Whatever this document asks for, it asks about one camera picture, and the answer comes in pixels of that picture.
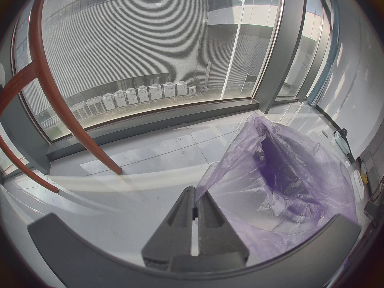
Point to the white cushioned wooden chair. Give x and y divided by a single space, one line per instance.
38 70

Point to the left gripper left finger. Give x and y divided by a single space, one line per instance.
168 238

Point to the purple plastic bag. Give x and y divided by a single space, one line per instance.
294 190

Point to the window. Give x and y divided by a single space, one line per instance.
120 40

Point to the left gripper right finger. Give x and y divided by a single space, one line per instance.
219 238

